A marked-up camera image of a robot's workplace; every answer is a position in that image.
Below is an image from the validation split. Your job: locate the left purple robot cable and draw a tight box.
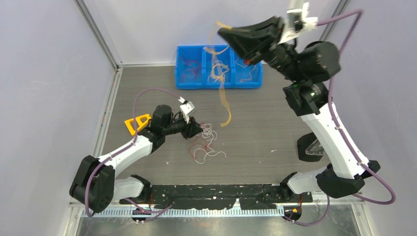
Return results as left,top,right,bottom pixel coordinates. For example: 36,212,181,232
84,88,183,223

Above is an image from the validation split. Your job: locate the blue three-compartment plastic bin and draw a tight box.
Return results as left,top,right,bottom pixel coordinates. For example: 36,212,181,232
175,45,264,89

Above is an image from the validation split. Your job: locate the white thin cable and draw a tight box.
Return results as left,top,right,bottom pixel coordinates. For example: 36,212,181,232
192,123,227,165
207,59,229,84

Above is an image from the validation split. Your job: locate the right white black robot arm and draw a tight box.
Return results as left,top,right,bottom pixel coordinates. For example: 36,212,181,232
218,16,380,202

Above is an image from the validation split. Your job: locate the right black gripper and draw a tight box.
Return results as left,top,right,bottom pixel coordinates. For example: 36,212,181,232
217,16,305,83

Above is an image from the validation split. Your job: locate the aluminium front rail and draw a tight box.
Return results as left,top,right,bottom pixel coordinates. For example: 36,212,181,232
94,192,365,219

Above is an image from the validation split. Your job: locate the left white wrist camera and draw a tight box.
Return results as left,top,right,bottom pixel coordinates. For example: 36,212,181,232
178,96,195,123

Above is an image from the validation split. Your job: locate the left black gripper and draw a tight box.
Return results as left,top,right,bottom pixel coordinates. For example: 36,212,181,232
163,114,203,140

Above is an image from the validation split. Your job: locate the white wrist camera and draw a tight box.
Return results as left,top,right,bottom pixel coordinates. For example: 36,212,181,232
178,96,195,123
278,0,318,44

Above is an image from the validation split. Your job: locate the black triangular stand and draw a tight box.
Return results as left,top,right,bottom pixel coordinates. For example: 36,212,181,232
297,132,325,162

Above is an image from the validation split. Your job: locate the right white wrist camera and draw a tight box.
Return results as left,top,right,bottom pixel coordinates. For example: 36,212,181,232
278,0,318,44

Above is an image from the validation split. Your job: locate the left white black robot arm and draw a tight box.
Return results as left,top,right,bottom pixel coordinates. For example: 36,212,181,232
69,101,203,217

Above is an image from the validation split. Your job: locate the yellow triangular plastic stand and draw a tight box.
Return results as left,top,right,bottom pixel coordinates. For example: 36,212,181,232
124,114,151,136

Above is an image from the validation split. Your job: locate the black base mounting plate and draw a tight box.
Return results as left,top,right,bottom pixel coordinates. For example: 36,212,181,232
138,184,313,210

